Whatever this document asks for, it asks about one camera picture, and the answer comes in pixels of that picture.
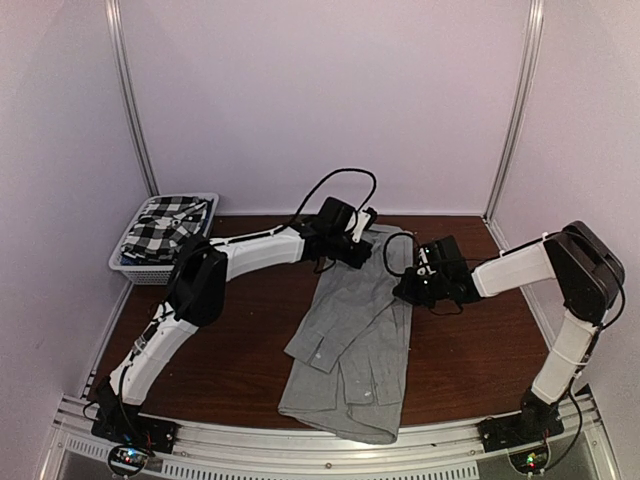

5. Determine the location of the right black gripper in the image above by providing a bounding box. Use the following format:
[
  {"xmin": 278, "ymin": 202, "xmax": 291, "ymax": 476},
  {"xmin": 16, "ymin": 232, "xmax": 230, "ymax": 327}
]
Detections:
[{"xmin": 394, "ymin": 266, "xmax": 450, "ymax": 308}]

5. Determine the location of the grey long sleeve shirt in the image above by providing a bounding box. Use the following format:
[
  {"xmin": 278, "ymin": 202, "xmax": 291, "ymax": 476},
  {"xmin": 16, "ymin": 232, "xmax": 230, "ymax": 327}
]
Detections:
[{"xmin": 278, "ymin": 225, "xmax": 413, "ymax": 445}]

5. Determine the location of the white plastic basket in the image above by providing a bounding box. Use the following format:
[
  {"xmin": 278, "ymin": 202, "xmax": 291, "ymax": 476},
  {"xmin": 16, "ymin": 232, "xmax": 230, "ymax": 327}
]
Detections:
[{"xmin": 108, "ymin": 192, "xmax": 219, "ymax": 285}]

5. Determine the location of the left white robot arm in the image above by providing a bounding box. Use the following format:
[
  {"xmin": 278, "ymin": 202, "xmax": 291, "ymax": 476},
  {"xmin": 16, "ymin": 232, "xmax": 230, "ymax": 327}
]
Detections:
[{"xmin": 96, "ymin": 197, "xmax": 377, "ymax": 444}]

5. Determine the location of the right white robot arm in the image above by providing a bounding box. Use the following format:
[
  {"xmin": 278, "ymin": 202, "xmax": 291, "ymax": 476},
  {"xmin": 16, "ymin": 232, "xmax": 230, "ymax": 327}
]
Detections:
[{"xmin": 393, "ymin": 220, "xmax": 626, "ymax": 442}]

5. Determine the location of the black white checkered shirt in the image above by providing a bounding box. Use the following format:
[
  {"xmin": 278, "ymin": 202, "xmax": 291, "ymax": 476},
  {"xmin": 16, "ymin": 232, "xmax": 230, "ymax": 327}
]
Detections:
[{"xmin": 120, "ymin": 196, "xmax": 212, "ymax": 264}]

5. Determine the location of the left black cable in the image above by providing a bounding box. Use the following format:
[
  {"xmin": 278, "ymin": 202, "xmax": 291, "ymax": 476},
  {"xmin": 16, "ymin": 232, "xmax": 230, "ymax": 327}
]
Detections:
[{"xmin": 289, "ymin": 167, "xmax": 379, "ymax": 231}]

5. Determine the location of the black cable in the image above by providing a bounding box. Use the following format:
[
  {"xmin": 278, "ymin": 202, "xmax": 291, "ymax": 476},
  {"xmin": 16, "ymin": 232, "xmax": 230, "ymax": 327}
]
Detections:
[
  {"xmin": 382, "ymin": 231, "xmax": 419, "ymax": 279},
  {"xmin": 289, "ymin": 167, "xmax": 379, "ymax": 231}
]

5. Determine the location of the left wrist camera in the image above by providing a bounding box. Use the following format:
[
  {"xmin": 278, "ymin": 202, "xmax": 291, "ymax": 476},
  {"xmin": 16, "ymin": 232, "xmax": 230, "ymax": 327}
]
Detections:
[{"xmin": 345, "ymin": 207, "xmax": 378, "ymax": 243}]

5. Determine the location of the right black cable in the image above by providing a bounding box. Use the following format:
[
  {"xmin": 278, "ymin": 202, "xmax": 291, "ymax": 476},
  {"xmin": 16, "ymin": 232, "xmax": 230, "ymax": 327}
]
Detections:
[{"xmin": 382, "ymin": 231, "xmax": 419, "ymax": 279}]

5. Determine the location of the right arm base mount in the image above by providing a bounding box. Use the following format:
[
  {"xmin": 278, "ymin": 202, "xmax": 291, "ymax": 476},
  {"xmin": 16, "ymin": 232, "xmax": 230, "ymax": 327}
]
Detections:
[{"xmin": 477, "ymin": 413, "xmax": 564, "ymax": 477}]

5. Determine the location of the aluminium front rail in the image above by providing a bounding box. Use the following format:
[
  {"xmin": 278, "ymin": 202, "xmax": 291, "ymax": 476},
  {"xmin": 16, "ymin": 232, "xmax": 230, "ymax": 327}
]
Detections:
[{"xmin": 36, "ymin": 394, "xmax": 622, "ymax": 479}]

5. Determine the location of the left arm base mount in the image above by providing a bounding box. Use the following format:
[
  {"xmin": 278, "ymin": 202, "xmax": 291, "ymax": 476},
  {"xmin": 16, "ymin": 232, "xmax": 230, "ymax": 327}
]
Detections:
[{"xmin": 91, "ymin": 416, "xmax": 178, "ymax": 478}]

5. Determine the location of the right aluminium corner post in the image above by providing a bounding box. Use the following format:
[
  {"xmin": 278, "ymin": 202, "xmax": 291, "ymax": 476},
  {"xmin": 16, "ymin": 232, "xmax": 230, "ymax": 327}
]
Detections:
[{"xmin": 483, "ymin": 0, "xmax": 545, "ymax": 224}]

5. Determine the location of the aluminium corner post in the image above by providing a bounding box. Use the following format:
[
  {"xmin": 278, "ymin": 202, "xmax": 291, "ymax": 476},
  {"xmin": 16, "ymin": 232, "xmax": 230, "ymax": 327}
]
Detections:
[
  {"xmin": 104, "ymin": 0, "xmax": 159, "ymax": 196},
  {"xmin": 483, "ymin": 0, "xmax": 545, "ymax": 224}
]

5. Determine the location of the left aluminium corner post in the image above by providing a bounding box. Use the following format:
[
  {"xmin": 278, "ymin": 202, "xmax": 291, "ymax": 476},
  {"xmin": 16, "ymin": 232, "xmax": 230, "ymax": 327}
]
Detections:
[{"xmin": 104, "ymin": 0, "xmax": 159, "ymax": 196}]

